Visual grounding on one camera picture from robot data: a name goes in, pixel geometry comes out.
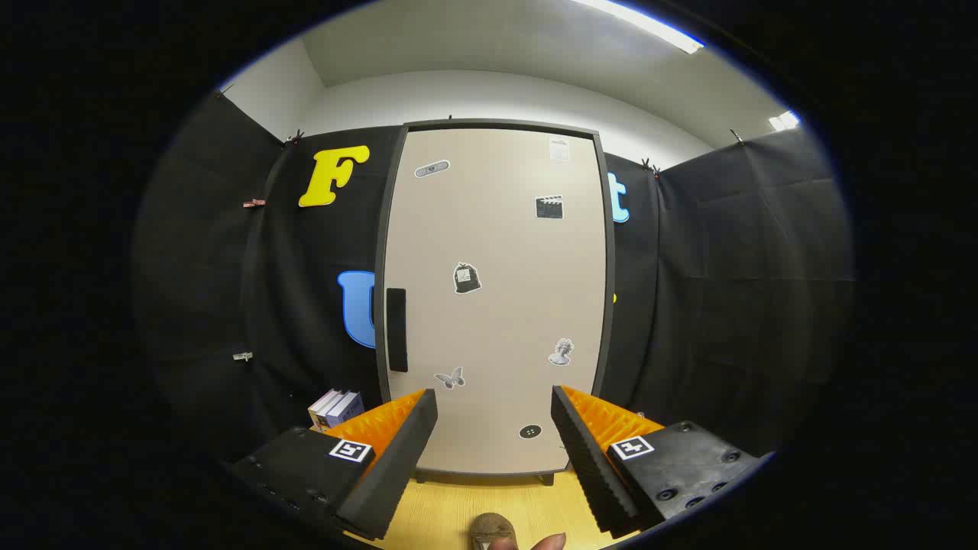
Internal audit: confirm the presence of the blue book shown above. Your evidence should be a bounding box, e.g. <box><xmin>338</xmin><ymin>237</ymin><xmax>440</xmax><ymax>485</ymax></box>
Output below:
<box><xmin>325</xmin><ymin>391</ymin><xmax>365</xmax><ymax>430</ymax></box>

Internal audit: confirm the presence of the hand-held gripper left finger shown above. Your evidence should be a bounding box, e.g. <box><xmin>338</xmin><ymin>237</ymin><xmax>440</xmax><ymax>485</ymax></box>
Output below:
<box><xmin>229</xmin><ymin>388</ymin><xmax>439</xmax><ymax>542</ymax></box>

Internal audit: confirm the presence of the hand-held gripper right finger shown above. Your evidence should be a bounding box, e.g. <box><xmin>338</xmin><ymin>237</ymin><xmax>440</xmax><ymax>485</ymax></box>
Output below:
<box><xmin>550</xmin><ymin>384</ymin><xmax>769</xmax><ymax>535</ymax></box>

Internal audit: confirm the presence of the black door handle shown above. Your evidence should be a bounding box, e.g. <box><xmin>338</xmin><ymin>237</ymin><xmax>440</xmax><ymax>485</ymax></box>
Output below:
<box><xmin>386</xmin><ymin>287</ymin><xmax>410</xmax><ymax>374</ymax></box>

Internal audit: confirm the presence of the brown fuzzy shoe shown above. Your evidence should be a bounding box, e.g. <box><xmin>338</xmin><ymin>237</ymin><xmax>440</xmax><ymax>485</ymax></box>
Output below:
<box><xmin>468</xmin><ymin>513</ymin><xmax>520</xmax><ymax>550</ymax></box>

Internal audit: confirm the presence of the grey shoe cabinet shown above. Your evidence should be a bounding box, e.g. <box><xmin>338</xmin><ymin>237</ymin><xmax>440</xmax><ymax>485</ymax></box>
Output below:
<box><xmin>373</xmin><ymin>118</ymin><xmax>617</xmax><ymax>487</ymax></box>

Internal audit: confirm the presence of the white book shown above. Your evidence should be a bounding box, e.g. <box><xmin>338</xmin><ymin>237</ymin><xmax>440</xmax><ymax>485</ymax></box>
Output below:
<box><xmin>308</xmin><ymin>388</ymin><xmax>342</xmax><ymax>430</ymax></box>

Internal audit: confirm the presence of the black backdrop cloth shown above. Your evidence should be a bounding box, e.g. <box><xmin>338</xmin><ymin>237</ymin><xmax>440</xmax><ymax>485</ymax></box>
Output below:
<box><xmin>130</xmin><ymin>92</ymin><xmax>855</xmax><ymax>474</ymax></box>

